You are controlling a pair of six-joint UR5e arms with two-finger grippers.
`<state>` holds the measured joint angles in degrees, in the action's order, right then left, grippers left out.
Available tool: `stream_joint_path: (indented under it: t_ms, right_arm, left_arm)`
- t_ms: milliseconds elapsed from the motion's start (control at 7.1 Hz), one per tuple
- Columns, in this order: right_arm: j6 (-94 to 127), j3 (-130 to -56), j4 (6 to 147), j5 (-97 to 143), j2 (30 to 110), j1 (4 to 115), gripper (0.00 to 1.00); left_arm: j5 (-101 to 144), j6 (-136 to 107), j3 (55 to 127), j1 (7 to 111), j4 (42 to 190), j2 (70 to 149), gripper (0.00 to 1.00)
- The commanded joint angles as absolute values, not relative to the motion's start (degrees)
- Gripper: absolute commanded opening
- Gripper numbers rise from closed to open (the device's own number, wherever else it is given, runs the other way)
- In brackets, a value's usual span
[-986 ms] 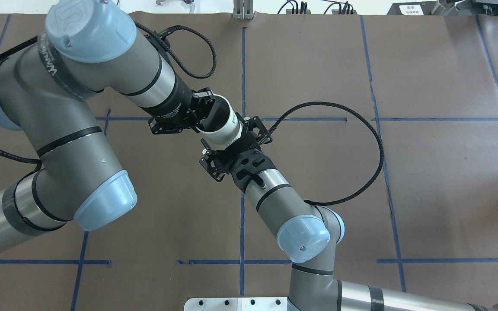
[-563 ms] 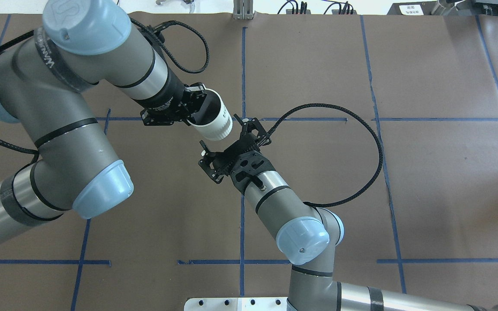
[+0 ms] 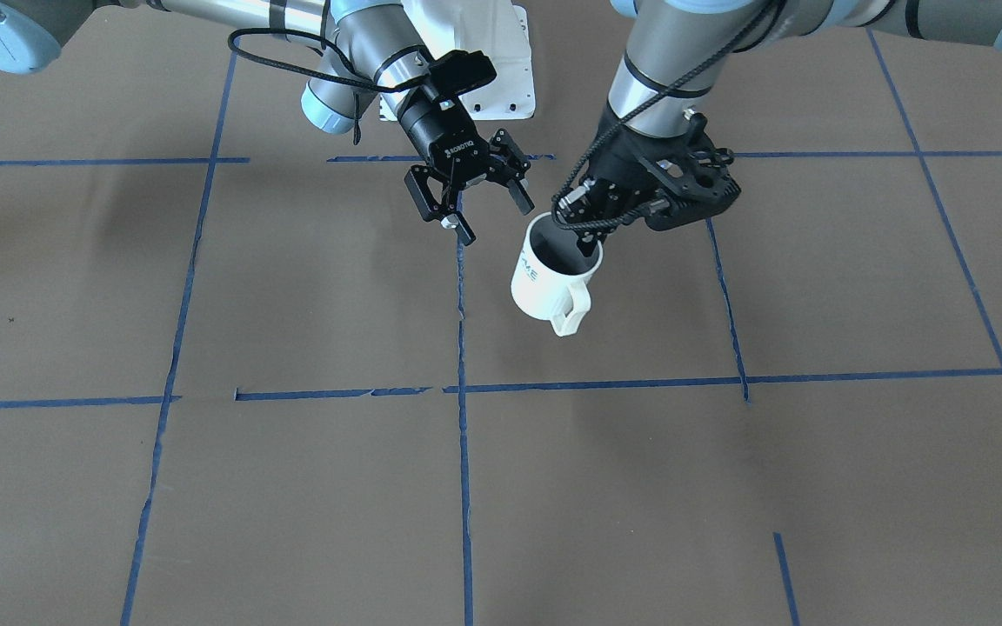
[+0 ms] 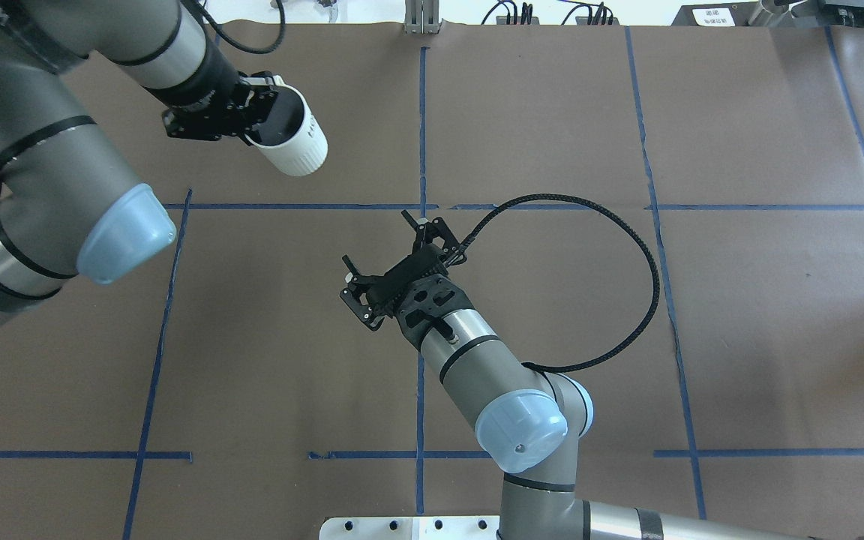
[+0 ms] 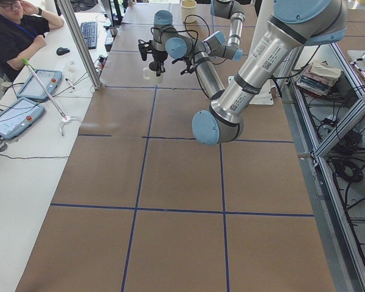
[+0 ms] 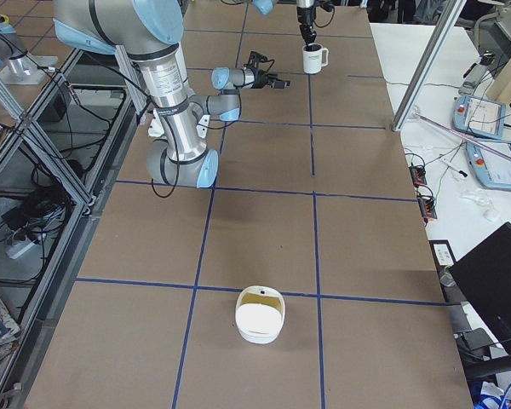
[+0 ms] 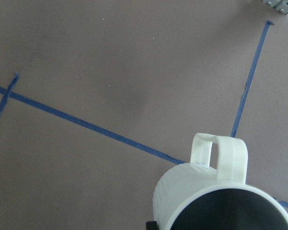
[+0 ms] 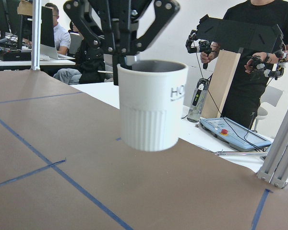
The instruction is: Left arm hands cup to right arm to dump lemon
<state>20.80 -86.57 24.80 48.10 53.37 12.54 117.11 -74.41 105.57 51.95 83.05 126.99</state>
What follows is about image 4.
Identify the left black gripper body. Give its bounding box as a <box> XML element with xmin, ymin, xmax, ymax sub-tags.
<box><xmin>143</xmin><ymin>45</ymin><xmax>251</xmax><ymax>128</ymax></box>

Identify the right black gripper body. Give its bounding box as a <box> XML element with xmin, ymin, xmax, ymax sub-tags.
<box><xmin>369</xmin><ymin>248</ymin><xmax>473</xmax><ymax>350</ymax></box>

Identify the white mug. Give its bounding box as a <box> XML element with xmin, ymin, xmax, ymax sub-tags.
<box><xmin>248</xmin><ymin>75</ymin><xmax>329</xmax><ymax>177</ymax></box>

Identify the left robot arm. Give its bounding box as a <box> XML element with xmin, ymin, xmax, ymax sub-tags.
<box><xmin>0</xmin><ymin>1</ymin><xmax>306</xmax><ymax>327</ymax></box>

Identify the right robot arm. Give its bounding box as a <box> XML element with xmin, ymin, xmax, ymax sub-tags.
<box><xmin>340</xmin><ymin>205</ymin><xmax>864</xmax><ymax>539</ymax></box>

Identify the black left camera cable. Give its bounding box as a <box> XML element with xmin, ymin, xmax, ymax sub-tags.
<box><xmin>184</xmin><ymin>0</ymin><xmax>287</xmax><ymax>56</ymax></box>

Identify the black camera cable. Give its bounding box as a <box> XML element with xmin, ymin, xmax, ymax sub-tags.
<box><xmin>458</xmin><ymin>193</ymin><xmax>662</xmax><ymax>374</ymax></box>
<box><xmin>184</xmin><ymin>0</ymin><xmax>287</xmax><ymax>56</ymax></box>

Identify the aluminium frame post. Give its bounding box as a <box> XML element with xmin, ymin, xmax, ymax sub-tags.
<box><xmin>403</xmin><ymin>0</ymin><xmax>442</xmax><ymax>35</ymax></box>

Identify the black right camera cable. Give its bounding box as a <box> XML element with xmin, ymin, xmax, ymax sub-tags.
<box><xmin>458</xmin><ymin>193</ymin><xmax>662</xmax><ymax>374</ymax></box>

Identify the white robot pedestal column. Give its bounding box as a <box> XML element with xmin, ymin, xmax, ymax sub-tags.
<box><xmin>319</xmin><ymin>515</ymin><xmax>500</xmax><ymax>539</ymax></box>

